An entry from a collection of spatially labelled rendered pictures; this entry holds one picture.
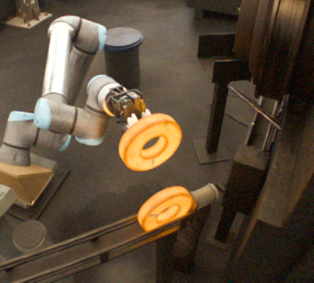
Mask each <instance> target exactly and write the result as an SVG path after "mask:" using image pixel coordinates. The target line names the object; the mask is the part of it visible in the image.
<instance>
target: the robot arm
mask: <svg viewBox="0 0 314 283"><path fill-rule="evenodd" d="M106 37H107V31H106V28H105V27H103V26H101V25H99V24H96V23H94V22H89V21H87V20H84V19H82V18H78V17H74V16H70V15H68V16H67V17H61V18H58V19H56V20H54V21H53V22H52V23H51V24H50V26H49V28H48V38H49V39H50V47H49V50H48V58H47V64H46V72H45V76H44V82H43V93H42V98H39V99H38V101H37V103H36V106H35V111H34V114H32V113H24V112H19V111H12V112H11V114H10V117H9V119H8V123H7V126H6V134H5V137H4V142H3V145H2V147H1V149H0V162H3V163H6V164H10V165H13V166H18V167H29V166H30V164H31V156H30V148H31V146H38V147H39V148H42V149H48V150H53V151H64V150H66V149H67V147H68V145H69V143H70V138H71V135H73V136H74V137H75V139H76V140H77V141H79V142H81V143H82V144H87V145H98V144H101V143H102V140H103V139H104V136H105V134H106V130H107V126H108V124H109V122H110V120H111V117H112V116H115V117H116V118H117V119H118V120H117V121H116V123H117V128H118V129H119V130H120V131H121V133H122V134H124V133H125V132H126V131H127V129H128V128H129V127H130V126H131V125H133V124H134V123H136V122H137V121H138V120H140V119H141V118H143V117H145V116H148V115H150V113H149V110H147V109H146V108H145V103H144V95H143V94H142V93H141V92H140V91H138V90H136V89H132V90H127V89H126V88H124V87H123V86H122V85H119V84H118V83H117V82H115V81H114V79H112V78H110V77H108V76H104V75H100V76H95V77H94V78H92V79H91V80H90V82H89V83H88V95H89V96H88V100H87V103H86V107H85V109H80V108H78V107H75V104H76V101H77V98H78V96H79V93H80V91H81V88H82V86H83V83H84V80H85V78H86V75H87V73H88V70H89V68H90V67H91V64H92V63H93V60H94V57H95V55H96V53H97V51H101V50H102V49H103V47H104V45H105V41H106ZM71 43H74V44H73V48H72V50H71V54H70V46H71ZM138 93H139V94H140V95H141V98H140V96H139V95H138ZM144 109H146V111H145V113H144Z"/></svg>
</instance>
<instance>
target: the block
mask: <svg viewBox="0 0 314 283"><path fill-rule="evenodd" d="M270 158H271V157H270V154H269V153H268V152H265V151H262V150H259V149H256V148H253V147H251V146H247V145H244V144H240V145H239V146H238V147H237V150H236V152H235V155H234V158H233V162H232V165H231V169H230V172H229V176H228V179H227V182H226V187H225V190H224V195H223V198H222V202H221V204H222V206H223V207H225V208H228V209H231V210H235V211H237V212H240V213H242V214H245V215H248V214H249V213H250V211H251V208H252V206H253V204H254V203H255V201H256V199H257V193H258V191H259V187H260V185H261V184H262V182H263V180H264V177H266V175H267V173H268V164H269V161H270Z"/></svg>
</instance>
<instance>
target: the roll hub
mask: <svg viewBox="0 0 314 283"><path fill-rule="evenodd" d="M259 4H260V0H242V3H241V7H240V12H239V18H238V23H237V27H236V29H237V30H236V35H235V43H234V46H235V57H236V58H238V59H242V60H244V61H248V62H249V59H250V48H251V45H252V36H253V33H254V26H255V22H256V20H257V19H256V17H257V13H258V9H259Z"/></svg>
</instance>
